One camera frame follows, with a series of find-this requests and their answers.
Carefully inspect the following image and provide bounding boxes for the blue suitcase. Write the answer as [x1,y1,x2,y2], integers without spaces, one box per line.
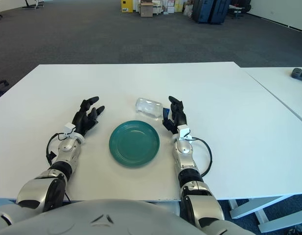
[209,0,231,24]

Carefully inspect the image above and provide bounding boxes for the green round plate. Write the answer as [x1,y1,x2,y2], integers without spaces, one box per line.
[109,120,161,168]

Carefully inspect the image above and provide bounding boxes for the dark grey handheld device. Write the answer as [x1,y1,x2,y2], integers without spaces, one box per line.
[291,68,302,83]

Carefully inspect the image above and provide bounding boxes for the brown cardboard box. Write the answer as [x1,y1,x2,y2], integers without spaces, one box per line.
[140,2,154,18]

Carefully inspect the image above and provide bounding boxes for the white cartons pile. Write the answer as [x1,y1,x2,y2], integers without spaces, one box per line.
[153,0,185,14]

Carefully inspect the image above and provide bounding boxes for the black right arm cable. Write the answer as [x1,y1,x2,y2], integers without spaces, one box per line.
[189,137,212,177]

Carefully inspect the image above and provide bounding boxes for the white table leg frame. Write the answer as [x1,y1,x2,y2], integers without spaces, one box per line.
[228,194,302,233]

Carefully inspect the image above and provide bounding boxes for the clear plastic bottle blue cap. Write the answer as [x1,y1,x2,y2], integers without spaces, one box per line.
[135,97,170,121]

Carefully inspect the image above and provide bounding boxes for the black floor stand base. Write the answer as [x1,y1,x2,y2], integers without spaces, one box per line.
[22,0,44,9]

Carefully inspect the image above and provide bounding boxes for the yellow box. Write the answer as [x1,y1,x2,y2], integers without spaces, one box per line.
[120,0,134,12]

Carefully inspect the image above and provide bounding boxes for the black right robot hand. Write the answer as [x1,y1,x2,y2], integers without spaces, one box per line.
[162,95,188,135]

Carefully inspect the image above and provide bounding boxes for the black suitcase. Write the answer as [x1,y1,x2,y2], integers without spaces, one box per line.
[191,0,212,24]

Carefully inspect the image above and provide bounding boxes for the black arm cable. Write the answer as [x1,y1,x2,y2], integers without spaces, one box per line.
[46,132,70,167]
[189,137,212,177]

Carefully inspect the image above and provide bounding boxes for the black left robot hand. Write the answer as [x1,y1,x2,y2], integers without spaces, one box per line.
[71,95,105,137]

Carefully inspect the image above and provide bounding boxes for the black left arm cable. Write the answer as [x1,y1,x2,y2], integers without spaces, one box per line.
[46,132,70,167]

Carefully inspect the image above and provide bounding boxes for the grey robot torso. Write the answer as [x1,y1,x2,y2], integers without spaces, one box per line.
[0,198,239,235]

